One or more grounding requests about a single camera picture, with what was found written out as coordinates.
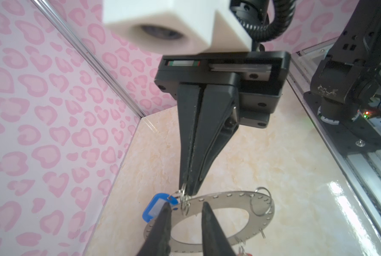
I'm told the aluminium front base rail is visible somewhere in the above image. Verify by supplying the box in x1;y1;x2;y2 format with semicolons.
288;39;381;235

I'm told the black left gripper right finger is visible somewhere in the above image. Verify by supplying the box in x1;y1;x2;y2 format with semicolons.
202;202;236;256

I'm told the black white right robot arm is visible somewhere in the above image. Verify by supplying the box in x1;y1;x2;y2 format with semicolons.
155;1;381;196

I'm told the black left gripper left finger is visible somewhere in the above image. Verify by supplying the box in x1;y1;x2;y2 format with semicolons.
137;203;172;256

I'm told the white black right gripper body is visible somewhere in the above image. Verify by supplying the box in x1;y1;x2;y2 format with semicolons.
154;51;291;128

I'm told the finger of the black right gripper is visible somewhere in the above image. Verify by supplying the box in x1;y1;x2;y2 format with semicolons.
186;85;239;196
177;84;203;189

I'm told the aluminium right back corner post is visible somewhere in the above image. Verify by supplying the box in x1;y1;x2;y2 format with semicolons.
31;0;146;118

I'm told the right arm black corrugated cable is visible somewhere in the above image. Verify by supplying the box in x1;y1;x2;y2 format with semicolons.
231;0;297;43

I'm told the split ring gripped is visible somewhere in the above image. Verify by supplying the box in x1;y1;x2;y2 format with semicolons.
180;183;190;217

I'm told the split ring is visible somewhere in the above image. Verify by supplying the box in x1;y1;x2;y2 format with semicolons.
250;187;273;217

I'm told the blue key tag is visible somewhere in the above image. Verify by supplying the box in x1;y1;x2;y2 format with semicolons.
142;193;178;223

